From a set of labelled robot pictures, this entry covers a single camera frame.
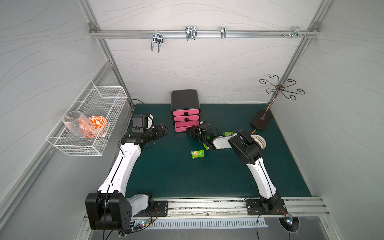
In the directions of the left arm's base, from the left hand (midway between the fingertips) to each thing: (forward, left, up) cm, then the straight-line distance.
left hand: (163, 130), depth 80 cm
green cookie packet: (0, -24, -18) cm, 30 cm away
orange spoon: (+14, -58, -20) cm, 63 cm away
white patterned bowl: (+5, -60, -17) cm, 62 cm away
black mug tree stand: (+25, -67, -19) cm, 74 cm away
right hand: (+13, -10, -16) cm, 23 cm away
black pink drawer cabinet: (+15, -11, +2) cm, 19 cm away
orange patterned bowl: (-6, +26, +13) cm, 30 cm away
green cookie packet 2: (-4, -19, -19) cm, 27 cm away
